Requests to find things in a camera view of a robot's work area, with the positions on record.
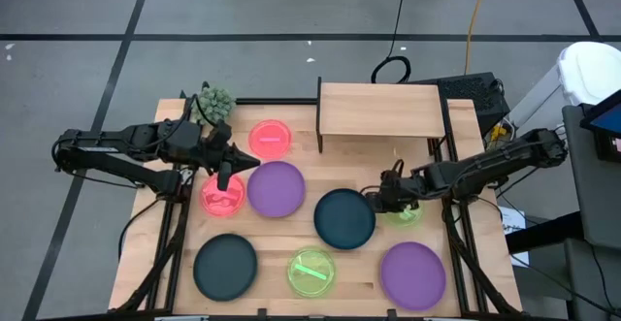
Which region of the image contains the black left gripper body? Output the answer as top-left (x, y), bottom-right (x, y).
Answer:
top-left (196, 120), bottom-right (233, 191)

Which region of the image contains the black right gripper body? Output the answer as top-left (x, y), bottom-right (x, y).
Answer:
top-left (381, 168), bottom-right (419, 214)

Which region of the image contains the pink bowl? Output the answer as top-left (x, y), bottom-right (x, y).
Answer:
top-left (247, 118), bottom-right (293, 161)

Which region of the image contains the green translucent plate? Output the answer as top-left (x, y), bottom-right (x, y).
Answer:
top-left (286, 246), bottom-right (337, 299)
top-left (382, 199), bottom-right (425, 228)

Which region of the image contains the dark teal plate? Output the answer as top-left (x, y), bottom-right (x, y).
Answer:
top-left (192, 233), bottom-right (259, 303)
top-left (312, 187), bottom-right (377, 251)

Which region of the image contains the purple plastic plate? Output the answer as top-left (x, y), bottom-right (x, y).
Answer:
top-left (379, 241), bottom-right (447, 312)
top-left (246, 160), bottom-right (307, 218)

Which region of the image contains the red plate with curved mark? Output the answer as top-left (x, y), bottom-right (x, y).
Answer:
top-left (199, 173), bottom-right (247, 218)

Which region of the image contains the wooden shelf with black legs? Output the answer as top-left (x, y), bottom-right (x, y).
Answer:
top-left (315, 76), bottom-right (455, 156)

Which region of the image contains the potted green succulent plant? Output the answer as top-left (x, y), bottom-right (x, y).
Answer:
top-left (190, 85), bottom-right (238, 128)

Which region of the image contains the white paper sheet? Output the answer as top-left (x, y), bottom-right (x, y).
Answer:
top-left (499, 206), bottom-right (531, 268)

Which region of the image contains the grey cart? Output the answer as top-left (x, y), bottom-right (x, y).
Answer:
top-left (562, 103), bottom-right (621, 321)

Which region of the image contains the black tablet screen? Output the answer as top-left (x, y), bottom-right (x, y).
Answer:
top-left (579, 87), bottom-right (621, 163)

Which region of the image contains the white lidded bin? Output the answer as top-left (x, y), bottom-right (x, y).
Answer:
top-left (508, 41), bottom-right (621, 128)

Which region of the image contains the black aluminium table frame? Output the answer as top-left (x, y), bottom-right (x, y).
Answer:
top-left (115, 80), bottom-right (523, 320)

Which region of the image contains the black cable with loop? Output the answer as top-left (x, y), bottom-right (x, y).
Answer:
top-left (371, 0), bottom-right (412, 85)

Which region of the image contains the yellow cable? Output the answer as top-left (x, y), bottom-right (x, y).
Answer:
top-left (464, 0), bottom-right (494, 76)

